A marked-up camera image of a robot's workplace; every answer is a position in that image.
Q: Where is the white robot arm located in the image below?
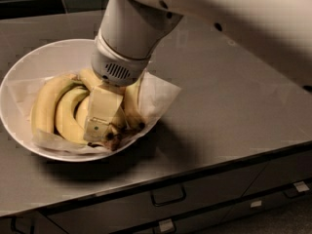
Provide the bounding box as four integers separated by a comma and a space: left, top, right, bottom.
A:
92, 0, 312, 86

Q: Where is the white paper liner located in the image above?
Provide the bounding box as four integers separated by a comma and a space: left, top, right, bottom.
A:
1, 72, 180, 160

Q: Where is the white oval bowl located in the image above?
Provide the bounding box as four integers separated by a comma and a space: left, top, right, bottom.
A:
0, 38, 160, 163

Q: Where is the left cabinet door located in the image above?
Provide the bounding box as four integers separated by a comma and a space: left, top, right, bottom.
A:
0, 212, 67, 234

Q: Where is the black drawer handle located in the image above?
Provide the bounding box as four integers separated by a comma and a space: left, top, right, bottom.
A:
150, 184, 186, 207

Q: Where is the right drawer front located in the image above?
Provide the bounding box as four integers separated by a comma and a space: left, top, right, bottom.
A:
245, 151, 312, 196

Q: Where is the white drawer label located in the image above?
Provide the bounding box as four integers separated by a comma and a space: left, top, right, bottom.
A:
293, 181, 310, 193

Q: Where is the upper middle drawer front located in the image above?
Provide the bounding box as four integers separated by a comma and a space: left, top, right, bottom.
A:
50, 163, 266, 234

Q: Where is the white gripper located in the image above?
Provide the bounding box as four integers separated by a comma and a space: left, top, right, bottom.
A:
84, 32, 149, 142

